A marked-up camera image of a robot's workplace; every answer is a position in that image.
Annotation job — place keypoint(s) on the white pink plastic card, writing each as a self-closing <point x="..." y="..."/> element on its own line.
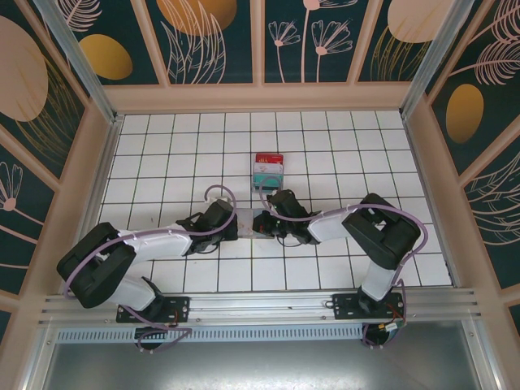
<point x="266" y="167"/>

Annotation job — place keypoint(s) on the small labelled electronics board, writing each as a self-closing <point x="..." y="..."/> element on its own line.
<point x="396" y="325"/>

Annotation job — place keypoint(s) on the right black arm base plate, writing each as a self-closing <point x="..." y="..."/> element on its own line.
<point x="345" y="306"/>

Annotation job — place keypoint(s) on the aluminium frame bar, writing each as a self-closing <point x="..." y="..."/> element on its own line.
<point x="40" y="357"/>
<point x="481" y="357"/>

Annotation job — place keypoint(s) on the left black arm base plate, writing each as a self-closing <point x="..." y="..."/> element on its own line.
<point x="178" y="308"/>

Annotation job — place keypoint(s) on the red plastic card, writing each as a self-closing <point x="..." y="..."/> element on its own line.
<point x="268" y="157"/>

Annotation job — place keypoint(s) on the grey metal sheet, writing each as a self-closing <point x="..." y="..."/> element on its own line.
<point x="260" y="365"/>

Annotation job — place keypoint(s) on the clear acrylic card stand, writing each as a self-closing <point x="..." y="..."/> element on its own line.
<point x="260" y="191"/>

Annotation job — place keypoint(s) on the aluminium corner post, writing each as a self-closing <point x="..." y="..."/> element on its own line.
<point x="90" y="79"/>
<point x="440" y="61"/>

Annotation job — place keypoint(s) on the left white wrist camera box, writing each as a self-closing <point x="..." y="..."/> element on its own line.
<point x="221" y="199"/>

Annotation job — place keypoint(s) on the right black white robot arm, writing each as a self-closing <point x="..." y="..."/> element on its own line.
<point x="329" y="227"/>

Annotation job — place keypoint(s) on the aluminium mounting rail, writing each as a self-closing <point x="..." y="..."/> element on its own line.
<point x="260" y="304"/>

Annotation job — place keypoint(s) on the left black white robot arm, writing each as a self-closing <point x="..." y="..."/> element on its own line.
<point x="154" y="243"/>

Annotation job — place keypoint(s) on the teal plastic card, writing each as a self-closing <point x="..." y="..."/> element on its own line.
<point x="272" y="185"/>

